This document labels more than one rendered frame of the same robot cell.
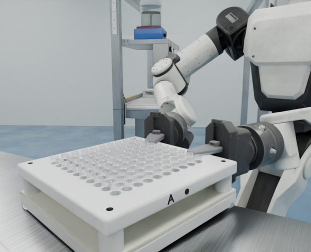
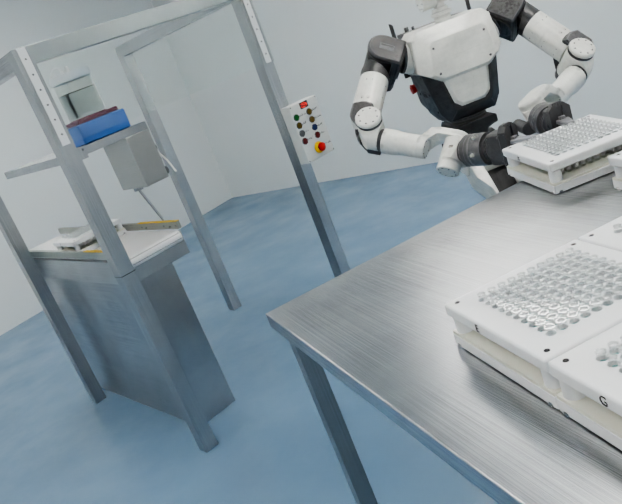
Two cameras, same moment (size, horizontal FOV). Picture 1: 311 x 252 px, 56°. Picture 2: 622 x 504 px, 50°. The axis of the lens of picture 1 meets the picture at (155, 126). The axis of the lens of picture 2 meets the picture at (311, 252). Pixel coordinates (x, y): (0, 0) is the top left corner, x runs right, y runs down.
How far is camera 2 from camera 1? 1.63 m
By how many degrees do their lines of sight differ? 47
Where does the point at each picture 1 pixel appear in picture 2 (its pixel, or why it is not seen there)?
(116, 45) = (77, 163)
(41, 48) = not seen: outside the picture
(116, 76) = (102, 217)
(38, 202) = (579, 173)
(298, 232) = not seen: outside the picture
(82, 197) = not seen: outside the picture
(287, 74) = (473, 78)
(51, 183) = (597, 144)
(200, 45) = (378, 83)
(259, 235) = not seen: outside the picture
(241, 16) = (394, 42)
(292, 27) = (466, 38)
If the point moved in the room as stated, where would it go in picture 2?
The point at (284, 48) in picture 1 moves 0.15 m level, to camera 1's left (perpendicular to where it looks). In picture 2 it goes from (466, 57) to (446, 70)
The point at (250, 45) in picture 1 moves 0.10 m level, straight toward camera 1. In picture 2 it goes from (434, 65) to (459, 58)
